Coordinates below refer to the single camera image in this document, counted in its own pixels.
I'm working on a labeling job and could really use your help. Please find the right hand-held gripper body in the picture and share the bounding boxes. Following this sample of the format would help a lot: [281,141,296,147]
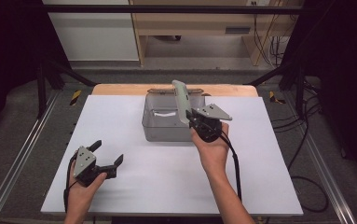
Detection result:
[188,103,233,144]

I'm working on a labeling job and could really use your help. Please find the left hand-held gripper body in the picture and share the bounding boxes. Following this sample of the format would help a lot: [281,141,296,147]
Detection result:
[73,146,118,188]

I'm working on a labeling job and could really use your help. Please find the iridescent smartphone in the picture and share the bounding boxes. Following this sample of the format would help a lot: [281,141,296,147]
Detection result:
[172,79,195,127]

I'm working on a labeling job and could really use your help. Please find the clear plastic storage box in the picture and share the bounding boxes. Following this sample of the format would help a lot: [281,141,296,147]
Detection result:
[141,88,209,144]

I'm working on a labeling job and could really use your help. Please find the person's left hand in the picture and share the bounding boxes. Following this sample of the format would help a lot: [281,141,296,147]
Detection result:
[66,158,108,207]

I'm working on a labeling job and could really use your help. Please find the person's right hand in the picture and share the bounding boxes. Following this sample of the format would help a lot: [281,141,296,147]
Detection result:
[190,122,231,176]

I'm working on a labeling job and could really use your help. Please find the white table board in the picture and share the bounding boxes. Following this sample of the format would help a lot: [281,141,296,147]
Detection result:
[40,94,304,217]

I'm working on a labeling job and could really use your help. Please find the yellow black hazard tape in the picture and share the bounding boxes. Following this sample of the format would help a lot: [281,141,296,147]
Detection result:
[69,90,83,107]
[268,91,286,105]

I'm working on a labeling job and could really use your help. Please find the wooden table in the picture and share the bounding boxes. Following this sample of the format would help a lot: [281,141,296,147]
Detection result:
[91,83,259,98]

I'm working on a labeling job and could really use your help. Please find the light wooden desk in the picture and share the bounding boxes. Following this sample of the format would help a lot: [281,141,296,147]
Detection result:
[129,0,305,67]

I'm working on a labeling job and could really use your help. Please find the white cabinet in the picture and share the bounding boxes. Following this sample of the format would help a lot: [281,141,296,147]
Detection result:
[42,0,140,62]

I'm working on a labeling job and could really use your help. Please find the dark curtain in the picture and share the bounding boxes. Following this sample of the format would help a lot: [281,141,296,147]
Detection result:
[0,0,72,143]
[281,0,357,189]

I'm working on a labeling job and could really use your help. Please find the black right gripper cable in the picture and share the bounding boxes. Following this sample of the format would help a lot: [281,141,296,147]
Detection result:
[218,130,329,214]

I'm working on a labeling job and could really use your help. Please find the aluminium floor rail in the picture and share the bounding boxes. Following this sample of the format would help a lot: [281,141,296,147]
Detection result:
[281,91,357,224]
[0,90,61,224]

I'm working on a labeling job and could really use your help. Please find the black metal frame stand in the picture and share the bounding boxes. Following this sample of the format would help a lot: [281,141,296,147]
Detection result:
[246,60,308,118]
[35,59,97,119]

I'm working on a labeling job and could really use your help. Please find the bundle of hanging cables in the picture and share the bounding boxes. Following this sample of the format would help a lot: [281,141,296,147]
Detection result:
[252,1,292,68]

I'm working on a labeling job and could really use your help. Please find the black floor cables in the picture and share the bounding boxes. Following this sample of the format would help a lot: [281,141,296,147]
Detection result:
[272,78,323,172]

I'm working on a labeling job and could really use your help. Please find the black horizontal frame bar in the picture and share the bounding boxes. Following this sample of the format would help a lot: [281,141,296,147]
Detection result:
[42,4,305,15]

